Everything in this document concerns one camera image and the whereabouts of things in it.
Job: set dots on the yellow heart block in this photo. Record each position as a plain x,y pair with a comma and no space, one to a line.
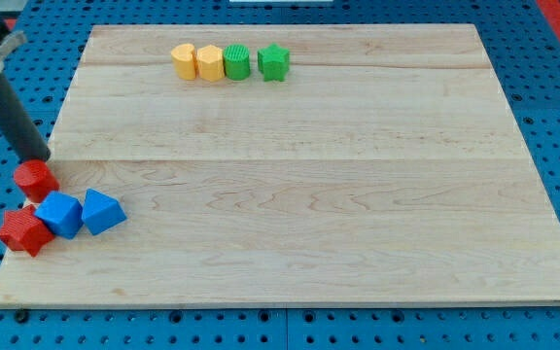
183,59

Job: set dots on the light wooden board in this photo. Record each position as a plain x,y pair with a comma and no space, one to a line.
387,170

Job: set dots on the green star block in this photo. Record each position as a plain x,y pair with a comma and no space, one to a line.
273,62

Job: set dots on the green cylinder block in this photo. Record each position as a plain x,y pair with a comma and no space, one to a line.
237,62

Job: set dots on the yellow hexagon block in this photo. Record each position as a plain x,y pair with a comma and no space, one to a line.
210,63

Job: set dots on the blue triangular prism block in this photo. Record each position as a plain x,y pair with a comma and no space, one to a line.
101,212

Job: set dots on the blue cube block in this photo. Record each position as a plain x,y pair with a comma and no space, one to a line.
61,213

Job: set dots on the red cylinder block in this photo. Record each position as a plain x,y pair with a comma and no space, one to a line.
35,180

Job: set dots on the red star block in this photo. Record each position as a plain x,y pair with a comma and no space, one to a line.
23,231

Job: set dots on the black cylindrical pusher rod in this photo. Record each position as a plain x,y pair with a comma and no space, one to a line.
17,127

